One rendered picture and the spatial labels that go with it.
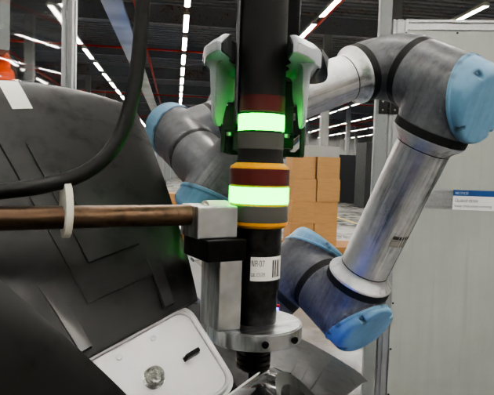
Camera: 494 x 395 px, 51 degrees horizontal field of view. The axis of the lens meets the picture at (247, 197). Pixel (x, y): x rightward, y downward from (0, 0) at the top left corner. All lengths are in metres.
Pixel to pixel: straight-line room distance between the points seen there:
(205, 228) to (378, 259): 0.58
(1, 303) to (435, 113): 0.70
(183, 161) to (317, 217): 7.91
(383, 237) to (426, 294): 1.43
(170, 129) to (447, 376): 1.91
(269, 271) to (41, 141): 0.19
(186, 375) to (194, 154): 0.36
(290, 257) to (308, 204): 7.47
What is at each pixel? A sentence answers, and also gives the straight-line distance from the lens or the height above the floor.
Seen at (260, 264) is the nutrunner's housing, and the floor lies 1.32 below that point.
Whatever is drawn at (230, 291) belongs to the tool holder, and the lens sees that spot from 0.36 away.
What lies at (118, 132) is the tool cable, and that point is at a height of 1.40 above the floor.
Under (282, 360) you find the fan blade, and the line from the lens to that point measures 0.55.
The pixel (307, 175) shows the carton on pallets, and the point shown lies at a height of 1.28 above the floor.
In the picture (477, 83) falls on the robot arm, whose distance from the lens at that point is 0.79.
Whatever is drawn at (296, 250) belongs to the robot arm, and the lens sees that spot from 1.01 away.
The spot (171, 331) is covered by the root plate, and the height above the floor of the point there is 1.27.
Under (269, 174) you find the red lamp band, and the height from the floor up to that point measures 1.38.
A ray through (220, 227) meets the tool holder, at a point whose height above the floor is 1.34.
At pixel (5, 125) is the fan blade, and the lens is 0.42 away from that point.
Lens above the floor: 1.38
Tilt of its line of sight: 3 degrees down
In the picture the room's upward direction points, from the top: 2 degrees clockwise
